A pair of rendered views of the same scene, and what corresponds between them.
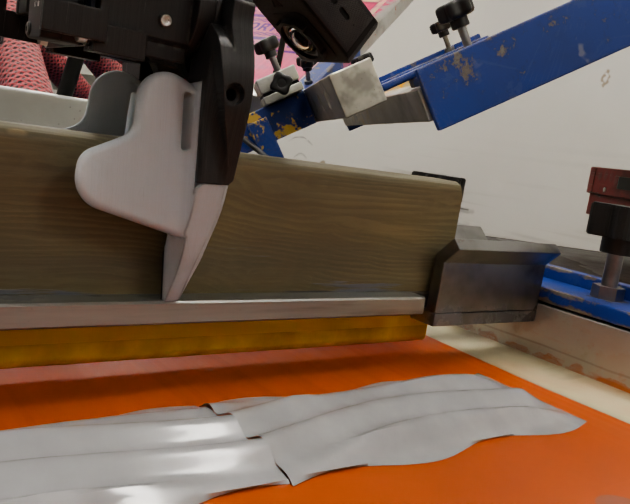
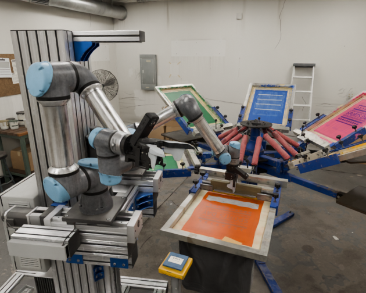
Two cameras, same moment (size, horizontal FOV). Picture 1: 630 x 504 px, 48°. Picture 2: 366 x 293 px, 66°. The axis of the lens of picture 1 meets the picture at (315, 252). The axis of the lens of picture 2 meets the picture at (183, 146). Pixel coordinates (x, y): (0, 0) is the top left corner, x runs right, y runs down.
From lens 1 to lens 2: 1.83 m
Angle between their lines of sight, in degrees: 59
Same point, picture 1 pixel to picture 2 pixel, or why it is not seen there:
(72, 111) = (247, 170)
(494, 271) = (264, 196)
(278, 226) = (241, 189)
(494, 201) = not seen: outside the picture
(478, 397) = (251, 204)
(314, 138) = not seen: outside the picture
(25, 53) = (255, 154)
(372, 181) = (250, 187)
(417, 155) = not seen: outside the picture
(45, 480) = (221, 200)
